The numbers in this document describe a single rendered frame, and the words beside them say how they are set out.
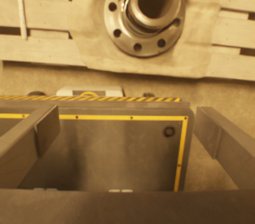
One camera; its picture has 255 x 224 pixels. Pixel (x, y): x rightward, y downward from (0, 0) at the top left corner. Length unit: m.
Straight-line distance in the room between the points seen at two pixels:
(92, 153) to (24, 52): 0.44
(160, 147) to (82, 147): 0.24
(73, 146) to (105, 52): 0.32
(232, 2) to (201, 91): 0.39
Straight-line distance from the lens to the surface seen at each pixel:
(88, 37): 0.66
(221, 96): 0.96
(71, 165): 0.63
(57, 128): 0.16
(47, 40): 0.71
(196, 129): 0.17
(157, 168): 0.63
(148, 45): 0.61
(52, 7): 0.71
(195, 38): 0.68
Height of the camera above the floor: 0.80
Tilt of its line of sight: 73 degrees down
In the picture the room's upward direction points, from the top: 177 degrees clockwise
